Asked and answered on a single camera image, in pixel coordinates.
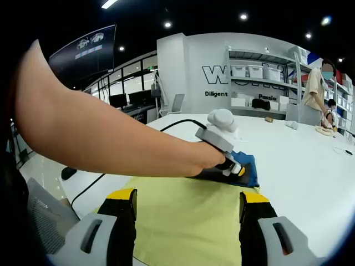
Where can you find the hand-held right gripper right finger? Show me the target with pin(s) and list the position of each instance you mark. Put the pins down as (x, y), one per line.
(252, 238)

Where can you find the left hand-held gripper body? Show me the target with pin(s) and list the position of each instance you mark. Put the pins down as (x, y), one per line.
(219, 138)

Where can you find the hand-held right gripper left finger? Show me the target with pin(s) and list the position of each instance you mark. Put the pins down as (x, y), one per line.
(122, 235)

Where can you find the yellow grey blue garment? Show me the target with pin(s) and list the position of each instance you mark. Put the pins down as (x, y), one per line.
(188, 216)

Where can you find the person's left hand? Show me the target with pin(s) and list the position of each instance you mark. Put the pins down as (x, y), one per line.
(208, 156)

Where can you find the wide white box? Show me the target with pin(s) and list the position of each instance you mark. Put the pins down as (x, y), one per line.
(239, 102)

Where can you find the small brown object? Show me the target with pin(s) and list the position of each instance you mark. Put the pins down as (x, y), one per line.
(269, 119)

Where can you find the dark cloth bundle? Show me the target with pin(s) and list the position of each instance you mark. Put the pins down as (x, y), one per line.
(260, 104)

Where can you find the white office chair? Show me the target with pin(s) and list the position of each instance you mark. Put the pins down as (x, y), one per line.
(176, 103)

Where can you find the grey metal shelving rack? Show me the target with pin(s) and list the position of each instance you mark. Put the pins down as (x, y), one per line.
(229, 83)

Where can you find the white storage bin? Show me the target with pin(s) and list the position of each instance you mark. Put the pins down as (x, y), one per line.
(272, 74)
(239, 71)
(255, 72)

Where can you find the white crumpled cloth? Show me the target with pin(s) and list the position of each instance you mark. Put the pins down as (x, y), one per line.
(292, 125)

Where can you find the tall white box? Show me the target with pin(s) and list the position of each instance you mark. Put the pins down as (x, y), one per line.
(283, 103)

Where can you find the grey mesh office chair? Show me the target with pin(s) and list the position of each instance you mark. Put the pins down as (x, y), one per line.
(47, 221)

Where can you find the small black object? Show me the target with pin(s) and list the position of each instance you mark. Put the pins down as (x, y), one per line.
(68, 173)

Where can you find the dark office counter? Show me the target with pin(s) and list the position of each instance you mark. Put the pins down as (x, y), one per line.
(138, 113)

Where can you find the black computer monitor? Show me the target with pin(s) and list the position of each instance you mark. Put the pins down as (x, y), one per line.
(140, 97)
(118, 100)

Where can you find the light grey panel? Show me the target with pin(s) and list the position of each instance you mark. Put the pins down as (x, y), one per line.
(308, 116)

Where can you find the beige flat item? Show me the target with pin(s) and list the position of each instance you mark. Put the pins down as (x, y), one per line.
(325, 131)

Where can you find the shelving rack with white bins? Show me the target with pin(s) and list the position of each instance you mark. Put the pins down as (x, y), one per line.
(345, 99)

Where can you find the large hanging dark screen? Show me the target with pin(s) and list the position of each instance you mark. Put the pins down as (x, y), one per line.
(83, 52)

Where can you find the ceiling light strip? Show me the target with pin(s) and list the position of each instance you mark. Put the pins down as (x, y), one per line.
(109, 3)

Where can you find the white stand frame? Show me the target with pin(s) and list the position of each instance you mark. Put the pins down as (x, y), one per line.
(155, 91)

